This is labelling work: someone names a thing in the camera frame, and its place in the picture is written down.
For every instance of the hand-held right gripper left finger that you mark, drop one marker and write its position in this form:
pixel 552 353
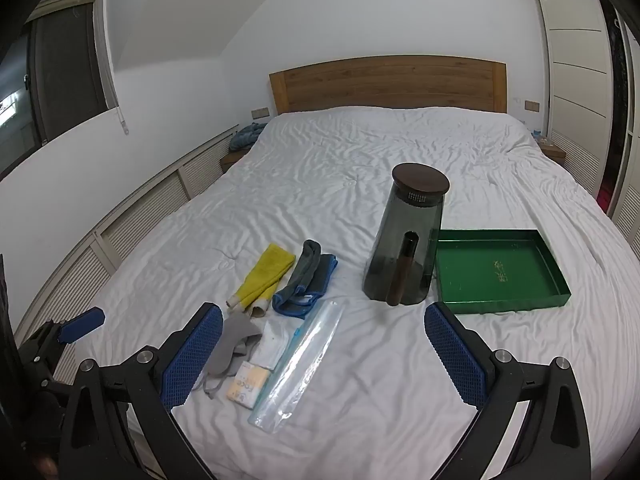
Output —
pixel 192 355

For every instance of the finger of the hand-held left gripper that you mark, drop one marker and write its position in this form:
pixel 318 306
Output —
pixel 82 325

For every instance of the clear zip bag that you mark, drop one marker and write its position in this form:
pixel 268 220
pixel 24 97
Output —
pixel 300 360

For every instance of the white wardrobe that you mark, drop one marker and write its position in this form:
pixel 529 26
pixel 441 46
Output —
pixel 575 60

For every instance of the yellow soft cloth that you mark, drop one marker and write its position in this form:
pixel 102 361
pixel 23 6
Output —
pixel 267 270

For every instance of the grey face mask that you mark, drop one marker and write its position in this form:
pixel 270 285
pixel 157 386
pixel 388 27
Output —
pixel 232 340

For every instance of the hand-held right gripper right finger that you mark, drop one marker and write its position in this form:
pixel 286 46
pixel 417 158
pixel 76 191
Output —
pixel 457 360

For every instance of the wooden headboard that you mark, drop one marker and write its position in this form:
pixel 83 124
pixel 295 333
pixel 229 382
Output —
pixel 390 82

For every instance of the crumpled blue cloth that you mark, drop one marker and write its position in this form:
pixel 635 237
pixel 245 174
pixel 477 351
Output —
pixel 245 135

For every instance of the wall switch panel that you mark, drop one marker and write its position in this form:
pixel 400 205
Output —
pixel 532 106
pixel 260 113

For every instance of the white paper towel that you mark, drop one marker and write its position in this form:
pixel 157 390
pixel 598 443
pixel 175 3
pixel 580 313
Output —
pixel 272 345

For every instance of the wooden nightstand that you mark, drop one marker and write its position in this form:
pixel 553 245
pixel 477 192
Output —
pixel 232 160
pixel 552 151

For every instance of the small white box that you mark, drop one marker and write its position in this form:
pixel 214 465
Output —
pixel 247 385

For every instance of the dark glass pitcher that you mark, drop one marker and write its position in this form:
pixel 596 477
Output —
pixel 400 240

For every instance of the grey cloth with blue trim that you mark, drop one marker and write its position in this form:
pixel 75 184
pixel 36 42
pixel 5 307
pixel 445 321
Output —
pixel 305 275

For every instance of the green tray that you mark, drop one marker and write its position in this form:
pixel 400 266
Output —
pixel 500 270

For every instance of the bed with white sheet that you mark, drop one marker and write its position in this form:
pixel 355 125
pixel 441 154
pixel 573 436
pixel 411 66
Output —
pixel 325 185

